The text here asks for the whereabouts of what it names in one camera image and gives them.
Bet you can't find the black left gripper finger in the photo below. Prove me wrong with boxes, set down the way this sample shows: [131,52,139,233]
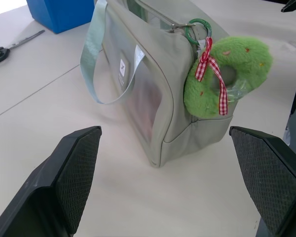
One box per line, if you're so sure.
[0,125,102,237]
[228,125,296,237]

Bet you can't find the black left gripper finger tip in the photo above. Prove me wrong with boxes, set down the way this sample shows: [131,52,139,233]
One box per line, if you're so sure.
[281,0,296,13]

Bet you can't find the pale green tote bag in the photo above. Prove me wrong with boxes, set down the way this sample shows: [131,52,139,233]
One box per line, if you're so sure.
[80,0,234,169]

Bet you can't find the blue box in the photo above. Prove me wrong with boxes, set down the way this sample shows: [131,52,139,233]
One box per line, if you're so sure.
[26,0,96,35]

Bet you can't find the green plush ring charm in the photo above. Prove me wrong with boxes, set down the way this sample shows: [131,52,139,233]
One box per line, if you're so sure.
[183,36,274,117]

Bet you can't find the green carabiner ring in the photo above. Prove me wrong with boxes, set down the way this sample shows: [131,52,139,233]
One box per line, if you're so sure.
[185,19,213,46]

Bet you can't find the black-handled scissors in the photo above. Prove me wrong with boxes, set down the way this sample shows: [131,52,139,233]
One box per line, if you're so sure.
[0,30,46,66]

